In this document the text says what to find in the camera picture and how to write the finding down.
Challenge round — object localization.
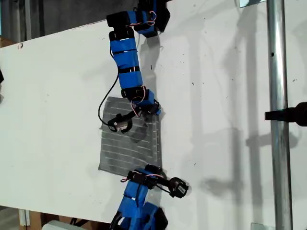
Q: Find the steel post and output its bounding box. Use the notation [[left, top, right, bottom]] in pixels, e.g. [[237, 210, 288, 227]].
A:
[[266, 0, 295, 230]]

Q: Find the white table leg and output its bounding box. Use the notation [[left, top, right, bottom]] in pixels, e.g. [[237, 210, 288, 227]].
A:
[[18, 208, 31, 227]]

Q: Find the gripper red white wire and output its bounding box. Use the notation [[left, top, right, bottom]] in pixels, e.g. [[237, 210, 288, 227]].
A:
[[120, 169, 165, 183], [130, 85, 147, 118]]

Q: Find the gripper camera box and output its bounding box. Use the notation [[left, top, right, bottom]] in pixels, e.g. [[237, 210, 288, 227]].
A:
[[107, 114, 133, 134], [168, 176, 190, 198]]

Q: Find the white plastic object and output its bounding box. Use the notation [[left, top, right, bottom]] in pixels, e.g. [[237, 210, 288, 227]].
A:
[[42, 220, 80, 230]]

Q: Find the brown cardboard box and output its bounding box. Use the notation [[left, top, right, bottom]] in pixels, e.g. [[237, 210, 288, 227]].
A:
[[28, 210, 112, 230]]

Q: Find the black camera cable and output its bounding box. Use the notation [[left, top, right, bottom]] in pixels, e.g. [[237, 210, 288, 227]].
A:
[[98, 44, 120, 127]]

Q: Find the grey striped microfibre towel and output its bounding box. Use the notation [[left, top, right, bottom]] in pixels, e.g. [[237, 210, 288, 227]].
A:
[[97, 95, 166, 178]]

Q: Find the black clamp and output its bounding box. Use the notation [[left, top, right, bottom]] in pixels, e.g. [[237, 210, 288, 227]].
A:
[[264, 102, 307, 127]]

